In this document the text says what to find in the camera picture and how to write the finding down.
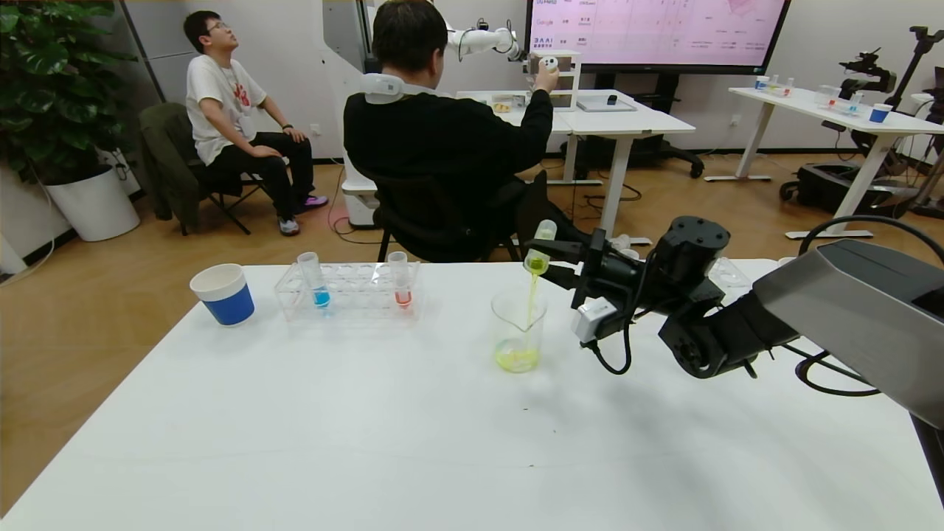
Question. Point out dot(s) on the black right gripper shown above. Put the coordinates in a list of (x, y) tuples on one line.
[(595, 259)]

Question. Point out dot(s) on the person in white t-shirt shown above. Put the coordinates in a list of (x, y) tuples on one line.
[(221, 96)]

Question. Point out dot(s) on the white robot body column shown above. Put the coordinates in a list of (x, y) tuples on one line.
[(339, 88)]

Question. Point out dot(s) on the black office chair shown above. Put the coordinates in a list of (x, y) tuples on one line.
[(531, 221)]

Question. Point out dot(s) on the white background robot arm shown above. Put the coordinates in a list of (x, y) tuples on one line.
[(483, 38)]

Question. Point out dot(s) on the long white table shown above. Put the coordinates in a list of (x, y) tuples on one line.
[(811, 107)]

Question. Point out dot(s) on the white handheld controller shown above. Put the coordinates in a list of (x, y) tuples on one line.
[(549, 63)]

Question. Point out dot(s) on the grey tablet with black puck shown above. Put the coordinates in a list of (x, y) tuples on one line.
[(605, 107)]

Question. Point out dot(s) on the test tube with yellow pigment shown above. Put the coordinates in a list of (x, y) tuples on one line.
[(538, 258)]

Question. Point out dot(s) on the white standing desk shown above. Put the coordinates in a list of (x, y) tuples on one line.
[(627, 122)]

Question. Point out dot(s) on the clear glass beaker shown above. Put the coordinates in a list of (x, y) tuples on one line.
[(518, 346)]

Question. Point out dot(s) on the test tube with red pigment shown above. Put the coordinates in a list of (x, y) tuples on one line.
[(402, 291)]

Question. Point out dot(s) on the black folding chair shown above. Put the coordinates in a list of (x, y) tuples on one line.
[(228, 188)]

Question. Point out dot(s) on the black display stand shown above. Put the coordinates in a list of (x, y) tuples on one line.
[(667, 82)]

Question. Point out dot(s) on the large wall display screen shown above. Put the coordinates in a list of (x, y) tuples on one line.
[(664, 37)]

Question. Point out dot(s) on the person in black sweater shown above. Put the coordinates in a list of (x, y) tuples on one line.
[(435, 155)]

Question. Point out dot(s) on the white neck-worn headset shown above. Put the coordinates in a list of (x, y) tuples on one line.
[(380, 88)]

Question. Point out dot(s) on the olive green jacket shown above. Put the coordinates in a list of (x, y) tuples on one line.
[(166, 162)]

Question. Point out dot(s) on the white plant pot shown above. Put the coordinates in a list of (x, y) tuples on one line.
[(96, 210)]

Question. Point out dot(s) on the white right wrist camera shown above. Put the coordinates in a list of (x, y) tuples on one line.
[(592, 321)]

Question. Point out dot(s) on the clear acrylic test tube rack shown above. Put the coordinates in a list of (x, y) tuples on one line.
[(354, 291), (730, 274)]

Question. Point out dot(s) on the test tube with blue pigment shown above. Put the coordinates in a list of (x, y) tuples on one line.
[(318, 291)]

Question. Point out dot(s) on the large green potted plant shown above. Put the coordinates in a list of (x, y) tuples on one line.
[(51, 88)]

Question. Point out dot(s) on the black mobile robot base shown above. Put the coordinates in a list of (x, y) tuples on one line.
[(833, 188)]

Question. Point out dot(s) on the small white shelf rack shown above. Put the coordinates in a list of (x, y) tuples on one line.
[(568, 55)]

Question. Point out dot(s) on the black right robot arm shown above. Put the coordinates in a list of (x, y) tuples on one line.
[(848, 310)]

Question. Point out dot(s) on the black background robot arm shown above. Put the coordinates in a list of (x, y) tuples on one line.
[(870, 70)]

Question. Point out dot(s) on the black tripod stand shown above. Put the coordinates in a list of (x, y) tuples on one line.
[(922, 37)]

